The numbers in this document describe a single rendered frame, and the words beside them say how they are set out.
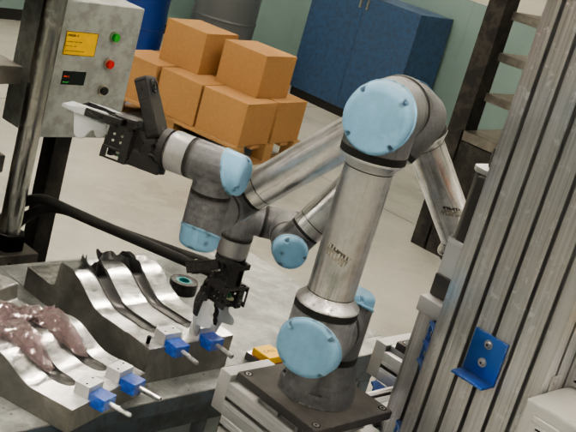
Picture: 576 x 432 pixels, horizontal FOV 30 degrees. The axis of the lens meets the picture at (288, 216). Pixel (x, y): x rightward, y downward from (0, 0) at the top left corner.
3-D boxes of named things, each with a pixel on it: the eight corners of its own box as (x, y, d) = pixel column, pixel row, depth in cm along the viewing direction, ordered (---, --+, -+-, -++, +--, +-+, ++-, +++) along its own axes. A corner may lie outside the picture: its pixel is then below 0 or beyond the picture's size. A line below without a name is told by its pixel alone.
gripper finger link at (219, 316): (226, 341, 253) (229, 309, 249) (210, 330, 256) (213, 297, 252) (237, 337, 255) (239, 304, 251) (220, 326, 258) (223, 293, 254)
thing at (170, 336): (202, 372, 242) (208, 351, 241) (186, 375, 239) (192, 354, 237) (167, 345, 250) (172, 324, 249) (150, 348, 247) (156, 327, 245)
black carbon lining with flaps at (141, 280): (197, 333, 259) (207, 298, 256) (145, 342, 247) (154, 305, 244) (112, 272, 280) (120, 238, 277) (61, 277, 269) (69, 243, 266)
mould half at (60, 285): (224, 367, 262) (238, 318, 258) (141, 384, 243) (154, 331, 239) (105, 279, 292) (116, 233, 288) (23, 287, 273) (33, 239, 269)
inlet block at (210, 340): (237, 365, 250) (243, 345, 249) (221, 369, 247) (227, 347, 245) (201, 339, 258) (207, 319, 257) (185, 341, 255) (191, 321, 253)
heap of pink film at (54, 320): (94, 353, 238) (102, 322, 236) (43, 376, 222) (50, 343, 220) (6, 307, 247) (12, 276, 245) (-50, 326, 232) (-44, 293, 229)
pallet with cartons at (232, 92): (297, 159, 787) (324, 62, 765) (230, 168, 719) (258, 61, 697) (174, 105, 844) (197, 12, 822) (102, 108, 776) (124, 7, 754)
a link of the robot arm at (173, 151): (189, 137, 189) (206, 136, 196) (165, 129, 190) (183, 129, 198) (176, 177, 190) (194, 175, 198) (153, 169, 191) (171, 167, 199)
